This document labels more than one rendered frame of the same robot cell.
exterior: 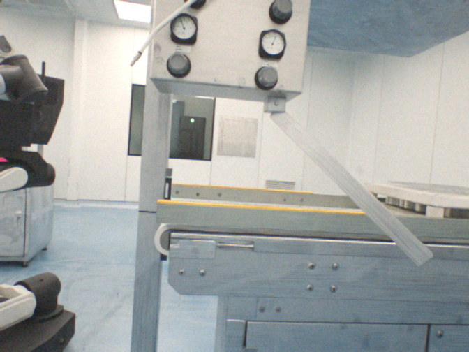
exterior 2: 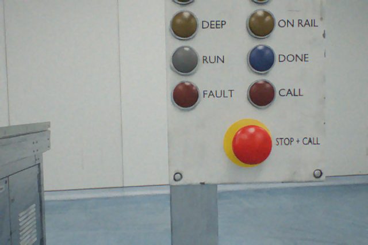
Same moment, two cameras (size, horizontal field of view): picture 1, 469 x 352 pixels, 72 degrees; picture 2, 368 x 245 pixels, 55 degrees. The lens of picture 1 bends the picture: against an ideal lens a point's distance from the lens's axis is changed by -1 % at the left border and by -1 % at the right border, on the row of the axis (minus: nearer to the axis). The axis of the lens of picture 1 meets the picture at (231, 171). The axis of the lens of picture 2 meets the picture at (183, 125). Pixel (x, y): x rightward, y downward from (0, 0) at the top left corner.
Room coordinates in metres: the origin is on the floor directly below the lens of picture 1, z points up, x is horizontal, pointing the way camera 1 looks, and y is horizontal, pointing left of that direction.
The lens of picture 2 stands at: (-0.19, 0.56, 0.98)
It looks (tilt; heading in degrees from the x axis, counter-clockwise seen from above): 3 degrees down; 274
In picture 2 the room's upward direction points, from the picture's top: 1 degrees counter-clockwise
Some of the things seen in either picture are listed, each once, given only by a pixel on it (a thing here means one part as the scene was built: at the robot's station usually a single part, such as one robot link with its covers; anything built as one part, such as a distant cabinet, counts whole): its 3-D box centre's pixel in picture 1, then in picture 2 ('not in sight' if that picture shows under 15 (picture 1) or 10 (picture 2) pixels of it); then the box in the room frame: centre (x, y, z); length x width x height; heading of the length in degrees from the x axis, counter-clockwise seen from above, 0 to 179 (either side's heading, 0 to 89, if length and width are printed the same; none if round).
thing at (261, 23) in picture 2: not in sight; (261, 23); (-0.25, 0.18, 1.07); 0.03 x 0.01 x 0.03; 6
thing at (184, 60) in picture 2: not in sight; (184, 60); (-0.17, 0.19, 1.03); 0.03 x 0.01 x 0.03; 6
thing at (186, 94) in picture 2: not in sight; (185, 94); (-0.17, 0.19, 0.99); 0.03 x 0.01 x 0.03; 6
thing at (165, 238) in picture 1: (176, 222); not in sight; (0.63, 0.10, 0.86); 0.27 x 0.03 x 0.03; 6
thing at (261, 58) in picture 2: not in sight; (261, 58); (-0.25, 0.18, 1.03); 0.03 x 0.01 x 0.03; 6
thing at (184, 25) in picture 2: not in sight; (184, 24); (-0.17, 0.19, 1.07); 0.03 x 0.01 x 0.03; 6
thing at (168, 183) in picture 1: (166, 219); not in sight; (0.77, 0.15, 0.84); 0.02 x 0.01 x 0.20; 96
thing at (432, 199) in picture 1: (445, 195); not in sight; (0.69, -0.46, 0.95); 0.25 x 0.24 x 0.02; 6
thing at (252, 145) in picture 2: not in sight; (249, 143); (-0.23, 0.18, 0.94); 0.04 x 0.04 x 0.04; 6
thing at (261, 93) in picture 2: not in sight; (261, 93); (-0.25, 0.18, 0.99); 0.03 x 0.01 x 0.03; 6
